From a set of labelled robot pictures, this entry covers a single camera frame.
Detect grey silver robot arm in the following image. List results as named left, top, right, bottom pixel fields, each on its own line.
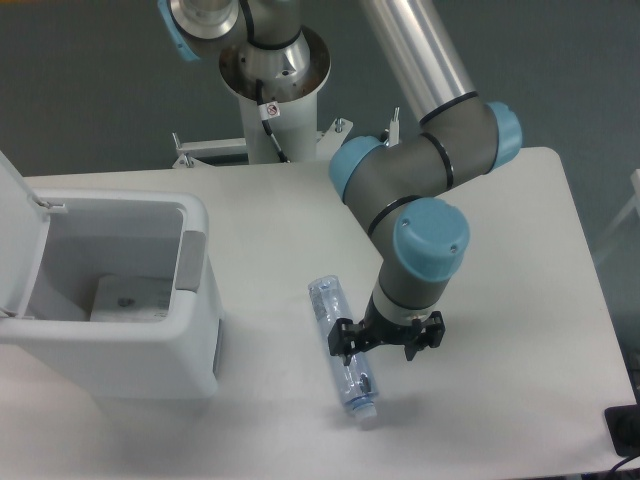
left=158, top=1, right=522, bottom=362

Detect clear crushed plastic bottle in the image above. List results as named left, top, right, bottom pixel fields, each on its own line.
left=308, top=275, right=378, bottom=430

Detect white frame at right edge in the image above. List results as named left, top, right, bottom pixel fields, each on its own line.
left=592, top=169, right=639, bottom=266

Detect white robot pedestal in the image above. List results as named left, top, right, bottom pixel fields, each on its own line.
left=219, top=26, right=331, bottom=163

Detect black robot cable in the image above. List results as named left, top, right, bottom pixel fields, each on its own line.
left=254, top=78, right=291, bottom=164

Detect white open trash can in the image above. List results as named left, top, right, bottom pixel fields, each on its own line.
left=1, top=160, right=223, bottom=400

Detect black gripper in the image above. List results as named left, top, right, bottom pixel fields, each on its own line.
left=328, top=299, right=445, bottom=367

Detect black device at table edge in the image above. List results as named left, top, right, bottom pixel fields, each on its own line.
left=604, top=404, right=639, bottom=457

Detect white bracket with bolts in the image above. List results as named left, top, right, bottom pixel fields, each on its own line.
left=171, top=105, right=405, bottom=169

